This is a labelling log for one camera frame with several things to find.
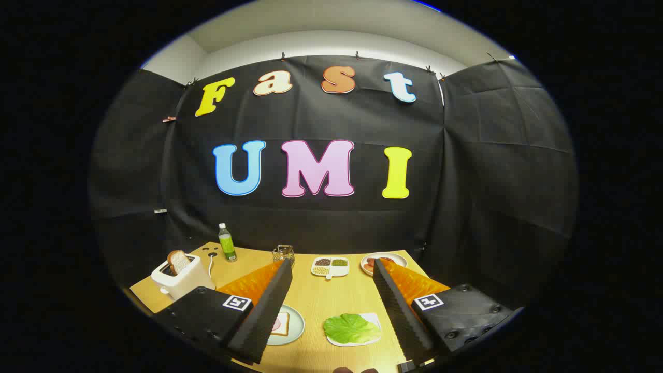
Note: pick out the pile of green beans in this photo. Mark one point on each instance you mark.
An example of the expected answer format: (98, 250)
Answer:
(339, 262)

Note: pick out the white leaf-shaped plate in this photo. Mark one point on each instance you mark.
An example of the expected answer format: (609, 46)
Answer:
(374, 318)

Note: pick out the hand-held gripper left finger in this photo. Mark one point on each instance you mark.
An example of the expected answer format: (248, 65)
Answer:
(269, 311)

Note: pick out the pile of yellow soybeans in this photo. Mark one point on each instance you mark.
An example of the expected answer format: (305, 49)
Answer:
(321, 270)

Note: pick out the white divided dish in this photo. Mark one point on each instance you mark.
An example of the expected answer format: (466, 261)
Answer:
(330, 273)

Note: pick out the green lettuce leaf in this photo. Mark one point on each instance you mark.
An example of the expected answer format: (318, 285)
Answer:
(352, 328)

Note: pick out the pink ham slice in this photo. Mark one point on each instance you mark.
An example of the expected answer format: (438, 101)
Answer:
(276, 325)

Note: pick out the round white plate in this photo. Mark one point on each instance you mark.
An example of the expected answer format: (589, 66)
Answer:
(399, 257)

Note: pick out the toasted bread slice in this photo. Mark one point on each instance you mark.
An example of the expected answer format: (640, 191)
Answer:
(178, 261)

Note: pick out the green label plastic bottle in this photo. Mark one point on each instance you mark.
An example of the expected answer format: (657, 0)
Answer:
(227, 248)

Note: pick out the white toaster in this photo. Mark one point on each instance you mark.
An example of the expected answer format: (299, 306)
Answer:
(181, 282)

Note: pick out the brown meat piece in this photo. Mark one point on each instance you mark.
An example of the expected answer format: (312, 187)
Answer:
(370, 263)

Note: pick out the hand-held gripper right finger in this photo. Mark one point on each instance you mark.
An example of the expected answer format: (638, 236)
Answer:
(401, 316)

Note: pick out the pale green round plate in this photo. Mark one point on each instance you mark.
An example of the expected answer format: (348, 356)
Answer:
(295, 329)

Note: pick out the black backdrop cloth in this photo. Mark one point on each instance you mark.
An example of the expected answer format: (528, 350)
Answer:
(492, 181)

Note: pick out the bread slice under ham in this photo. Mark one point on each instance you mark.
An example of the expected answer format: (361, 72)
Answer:
(284, 324)

